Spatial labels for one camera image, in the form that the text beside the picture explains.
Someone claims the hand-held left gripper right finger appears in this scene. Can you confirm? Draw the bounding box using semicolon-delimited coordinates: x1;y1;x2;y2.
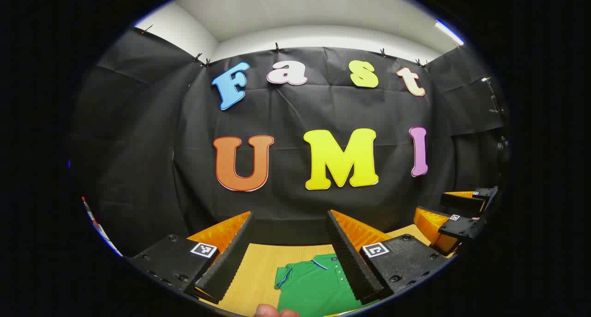
326;210;458;306

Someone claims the ceiling light panel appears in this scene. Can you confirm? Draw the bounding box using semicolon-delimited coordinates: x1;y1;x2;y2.
435;20;464;46

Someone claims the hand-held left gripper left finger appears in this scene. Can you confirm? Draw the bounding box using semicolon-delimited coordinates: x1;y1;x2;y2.
124;211;255;305

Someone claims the black backdrop cloth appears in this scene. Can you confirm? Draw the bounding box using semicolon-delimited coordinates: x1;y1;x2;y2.
69;28;508;257

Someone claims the dark metal stand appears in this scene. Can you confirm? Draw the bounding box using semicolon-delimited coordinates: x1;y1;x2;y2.
480;77;511;163

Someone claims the row of black cloth clips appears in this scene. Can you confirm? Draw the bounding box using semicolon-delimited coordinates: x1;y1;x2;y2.
141;25;430;69

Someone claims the green T-shirt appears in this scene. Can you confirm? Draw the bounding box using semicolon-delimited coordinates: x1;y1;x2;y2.
275;254;384;317

